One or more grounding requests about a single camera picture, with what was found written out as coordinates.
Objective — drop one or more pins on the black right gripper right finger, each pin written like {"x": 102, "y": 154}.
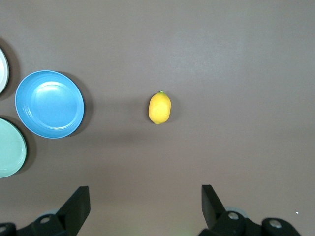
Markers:
{"x": 214, "y": 216}

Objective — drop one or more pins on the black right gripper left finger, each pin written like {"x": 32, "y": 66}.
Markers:
{"x": 71, "y": 216}

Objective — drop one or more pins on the yellow lemon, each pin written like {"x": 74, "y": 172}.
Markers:
{"x": 160, "y": 109}

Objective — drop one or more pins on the green plate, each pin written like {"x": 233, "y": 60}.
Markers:
{"x": 11, "y": 150}

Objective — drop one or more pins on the blue plate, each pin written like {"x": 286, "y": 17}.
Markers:
{"x": 51, "y": 105}

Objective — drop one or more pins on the brown table cover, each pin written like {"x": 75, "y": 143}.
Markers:
{"x": 197, "y": 61}

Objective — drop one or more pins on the beige plate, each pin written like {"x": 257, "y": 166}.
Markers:
{"x": 2, "y": 71}

